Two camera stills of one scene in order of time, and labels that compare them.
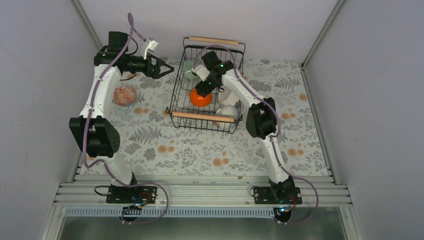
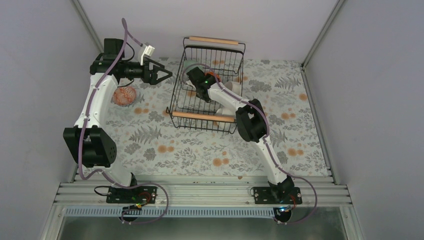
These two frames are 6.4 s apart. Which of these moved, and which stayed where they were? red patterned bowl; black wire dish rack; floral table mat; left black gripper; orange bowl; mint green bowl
Moved: orange bowl; left black gripper
Stayed: floral table mat; mint green bowl; black wire dish rack; red patterned bowl
